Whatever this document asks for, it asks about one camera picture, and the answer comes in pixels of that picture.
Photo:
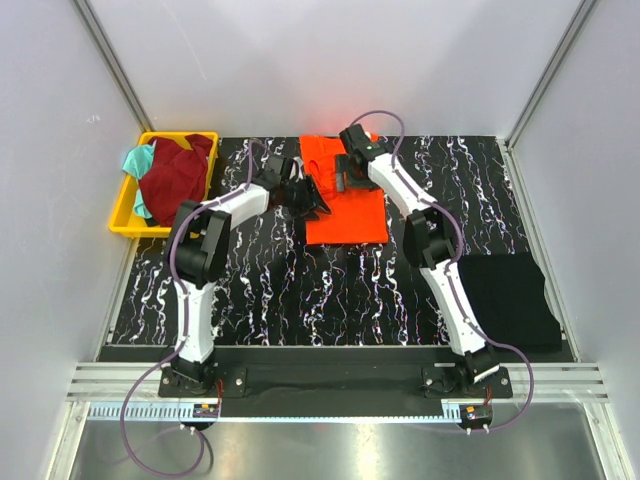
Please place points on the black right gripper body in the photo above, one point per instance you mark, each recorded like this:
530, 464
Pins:
347, 174

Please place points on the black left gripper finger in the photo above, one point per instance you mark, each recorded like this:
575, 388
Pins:
317, 202
313, 216

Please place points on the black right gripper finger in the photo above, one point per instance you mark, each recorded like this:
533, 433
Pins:
364, 185
341, 162

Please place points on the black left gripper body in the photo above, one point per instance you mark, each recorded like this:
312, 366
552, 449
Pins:
304, 193

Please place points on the orange t shirt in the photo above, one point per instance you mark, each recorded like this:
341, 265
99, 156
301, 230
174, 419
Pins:
358, 216

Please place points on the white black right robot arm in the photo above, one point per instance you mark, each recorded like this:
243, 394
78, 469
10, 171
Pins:
432, 243

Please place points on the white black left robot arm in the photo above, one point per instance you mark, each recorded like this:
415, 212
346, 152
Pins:
198, 244

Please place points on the black marble pattern mat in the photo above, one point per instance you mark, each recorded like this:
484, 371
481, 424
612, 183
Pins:
278, 291

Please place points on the dark red t shirt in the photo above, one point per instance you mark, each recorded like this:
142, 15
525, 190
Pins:
177, 174

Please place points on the teal t shirt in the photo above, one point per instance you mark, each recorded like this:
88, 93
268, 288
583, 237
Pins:
137, 164

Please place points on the yellow plastic bin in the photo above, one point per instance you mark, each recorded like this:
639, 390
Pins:
123, 221

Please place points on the black folded t shirt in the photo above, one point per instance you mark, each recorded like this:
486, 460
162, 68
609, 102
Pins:
507, 295

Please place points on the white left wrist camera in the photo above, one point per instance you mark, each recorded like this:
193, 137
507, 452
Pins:
297, 172

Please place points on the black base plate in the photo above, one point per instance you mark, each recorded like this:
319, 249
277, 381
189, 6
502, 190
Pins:
358, 378

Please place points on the aluminium frame post left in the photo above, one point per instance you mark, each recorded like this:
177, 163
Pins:
108, 54

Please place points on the aluminium frame post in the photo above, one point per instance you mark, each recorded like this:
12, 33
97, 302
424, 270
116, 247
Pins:
108, 54
561, 52

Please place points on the aluminium frame post right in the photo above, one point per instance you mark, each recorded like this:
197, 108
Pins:
561, 52

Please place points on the slotted cable duct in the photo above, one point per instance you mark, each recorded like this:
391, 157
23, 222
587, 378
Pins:
235, 412

